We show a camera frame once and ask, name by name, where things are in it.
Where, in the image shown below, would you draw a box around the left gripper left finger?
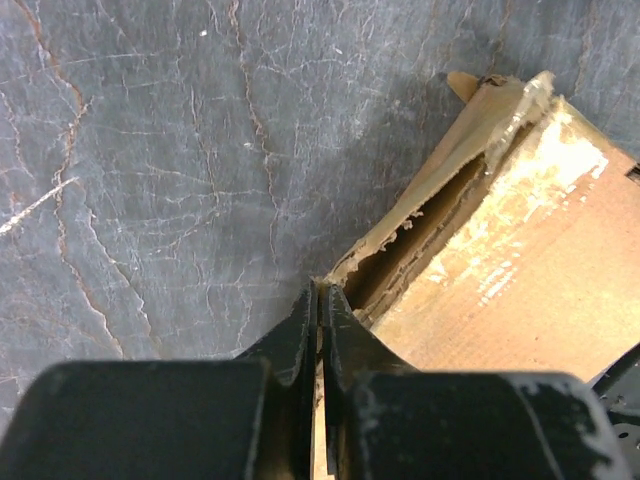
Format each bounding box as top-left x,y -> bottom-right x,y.
1,285 -> 318,479

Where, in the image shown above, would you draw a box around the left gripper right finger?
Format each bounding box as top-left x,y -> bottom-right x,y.
321,286 -> 639,479

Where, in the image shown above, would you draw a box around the brown cardboard express box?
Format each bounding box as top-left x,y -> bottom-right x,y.
309,69 -> 640,480

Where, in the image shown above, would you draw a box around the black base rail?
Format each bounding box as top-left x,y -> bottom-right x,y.
592,344 -> 639,458

